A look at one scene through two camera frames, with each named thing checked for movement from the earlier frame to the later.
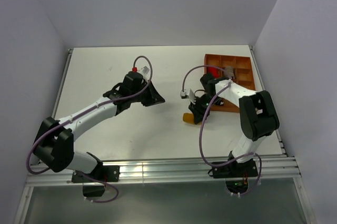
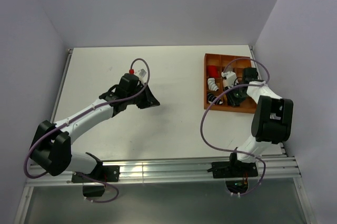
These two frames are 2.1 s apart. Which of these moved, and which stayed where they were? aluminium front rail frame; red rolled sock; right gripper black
Moved: right gripper black
Stayed: aluminium front rail frame; red rolled sock
